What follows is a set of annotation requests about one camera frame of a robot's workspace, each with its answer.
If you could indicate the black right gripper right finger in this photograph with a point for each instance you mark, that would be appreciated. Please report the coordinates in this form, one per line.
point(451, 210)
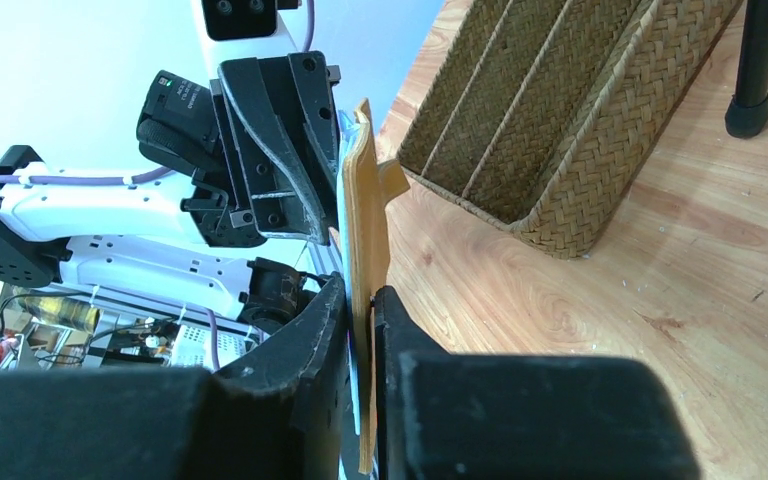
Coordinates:
point(444, 415)

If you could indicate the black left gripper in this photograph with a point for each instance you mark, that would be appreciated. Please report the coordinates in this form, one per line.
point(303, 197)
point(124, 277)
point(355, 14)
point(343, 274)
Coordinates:
point(238, 179)

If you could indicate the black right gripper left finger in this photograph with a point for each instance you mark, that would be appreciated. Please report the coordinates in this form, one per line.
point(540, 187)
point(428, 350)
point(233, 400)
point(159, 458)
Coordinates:
point(274, 413)

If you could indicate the yellow leather card holder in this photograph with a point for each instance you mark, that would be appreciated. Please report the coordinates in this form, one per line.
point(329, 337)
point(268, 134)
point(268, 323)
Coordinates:
point(365, 187)

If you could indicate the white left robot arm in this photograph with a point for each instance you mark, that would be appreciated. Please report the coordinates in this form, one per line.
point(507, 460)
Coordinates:
point(243, 167)

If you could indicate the white perforated plastic basket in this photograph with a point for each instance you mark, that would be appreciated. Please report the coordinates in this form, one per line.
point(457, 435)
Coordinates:
point(192, 347)

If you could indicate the woven straw divided tray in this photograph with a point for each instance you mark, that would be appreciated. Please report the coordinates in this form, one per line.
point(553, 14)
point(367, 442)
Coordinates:
point(542, 111)

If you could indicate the black music stand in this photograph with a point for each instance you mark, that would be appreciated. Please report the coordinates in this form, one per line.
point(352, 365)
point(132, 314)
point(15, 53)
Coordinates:
point(747, 113)

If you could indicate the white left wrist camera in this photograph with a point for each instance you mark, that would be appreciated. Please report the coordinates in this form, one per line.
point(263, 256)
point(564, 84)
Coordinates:
point(234, 29)

